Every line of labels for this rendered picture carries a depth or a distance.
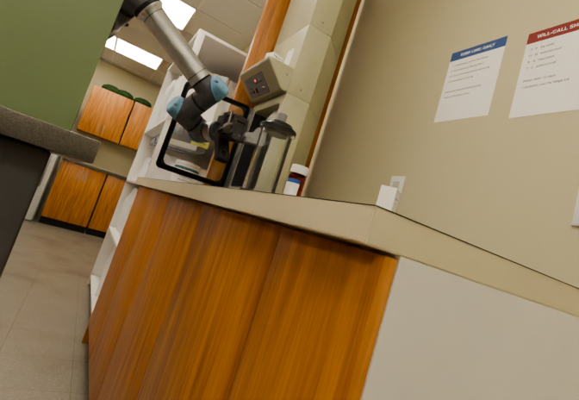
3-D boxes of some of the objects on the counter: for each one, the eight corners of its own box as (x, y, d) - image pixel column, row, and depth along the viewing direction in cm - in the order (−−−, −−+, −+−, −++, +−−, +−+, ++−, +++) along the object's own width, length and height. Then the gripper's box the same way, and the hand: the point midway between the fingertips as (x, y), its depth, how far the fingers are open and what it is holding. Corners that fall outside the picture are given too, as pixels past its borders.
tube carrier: (281, 207, 106) (303, 135, 109) (252, 196, 99) (277, 120, 102) (258, 202, 114) (279, 135, 117) (229, 190, 107) (252, 121, 110)
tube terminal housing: (270, 216, 182) (316, 71, 192) (303, 225, 154) (357, 53, 164) (221, 201, 171) (274, 46, 181) (249, 207, 143) (309, 22, 153)
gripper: (198, 105, 127) (233, 100, 113) (243, 129, 140) (279, 127, 126) (190, 129, 126) (224, 127, 111) (237, 151, 139) (272, 151, 125)
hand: (251, 135), depth 118 cm, fingers open, 14 cm apart
